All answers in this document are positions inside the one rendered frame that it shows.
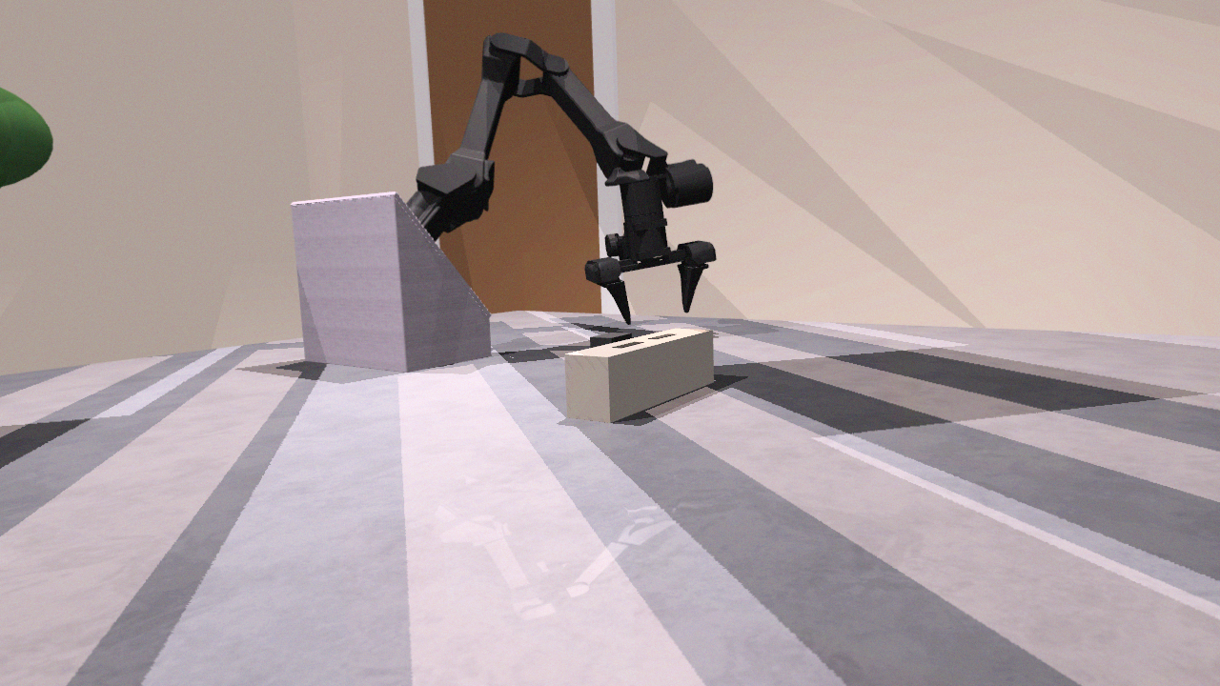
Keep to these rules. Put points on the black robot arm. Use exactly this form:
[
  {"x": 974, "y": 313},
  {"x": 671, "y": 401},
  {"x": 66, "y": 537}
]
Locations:
[{"x": 451, "y": 194}]

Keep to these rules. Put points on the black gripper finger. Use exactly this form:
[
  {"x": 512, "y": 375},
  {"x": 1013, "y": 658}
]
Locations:
[
  {"x": 690, "y": 277},
  {"x": 618, "y": 291}
]

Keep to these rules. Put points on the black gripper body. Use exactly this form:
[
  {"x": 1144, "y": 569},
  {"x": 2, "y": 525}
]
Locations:
[{"x": 646, "y": 237}]

